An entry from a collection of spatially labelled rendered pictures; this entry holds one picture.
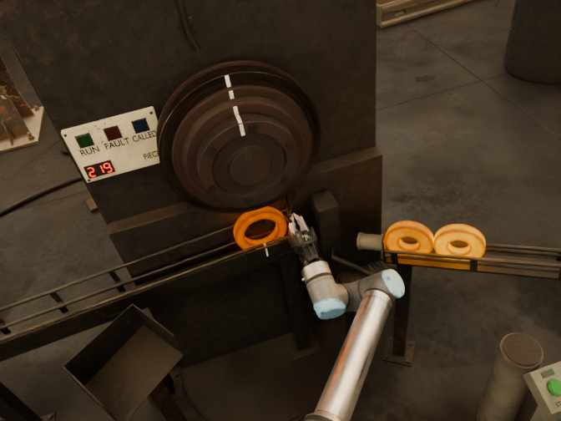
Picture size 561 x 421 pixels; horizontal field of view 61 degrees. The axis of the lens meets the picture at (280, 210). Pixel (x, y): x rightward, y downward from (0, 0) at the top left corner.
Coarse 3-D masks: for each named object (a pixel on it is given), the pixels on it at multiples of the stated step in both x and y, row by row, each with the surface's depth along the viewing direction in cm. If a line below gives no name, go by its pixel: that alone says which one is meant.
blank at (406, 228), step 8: (400, 224) 154; (408, 224) 153; (416, 224) 152; (392, 232) 156; (400, 232) 154; (408, 232) 153; (416, 232) 152; (424, 232) 151; (392, 240) 158; (400, 240) 160; (424, 240) 153; (432, 240) 153; (392, 248) 161; (400, 248) 159; (408, 248) 160; (416, 248) 158; (424, 248) 156; (432, 248) 155
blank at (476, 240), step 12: (444, 228) 150; (456, 228) 147; (468, 228) 146; (444, 240) 150; (456, 240) 149; (468, 240) 147; (480, 240) 146; (444, 252) 154; (456, 252) 154; (468, 252) 151; (480, 252) 149
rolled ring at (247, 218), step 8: (264, 208) 159; (272, 208) 160; (240, 216) 159; (248, 216) 157; (256, 216) 158; (264, 216) 159; (272, 216) 160; (280, 216) 161; (240, 224) 158; (248, 224) 159; (280, 224) 163; (240, 232) 160; (272, 232) 168; (280, 232) 166; (240, 240) 162; (248, 240) 166; (256, 240) 168; (264, 240) 168; (272, 240) 167
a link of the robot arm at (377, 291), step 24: (360, 288) 149; (384, 288) 142; (360, 312) 136; (384, 312) 137; (360, 336) 129; (336, 360) 126; (360, 360) 123; (336, 384) 118; (360, 384) 120; (336, 408) 113
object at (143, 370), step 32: (128, 320) 153; (96, 352) 147; (128, 352) 153; (160, 352) 151; (96, 384) 147; (128, 384) 145; (160, 384) 157; (128, 416) 139; (160, 416) 171; (192, 416) 196
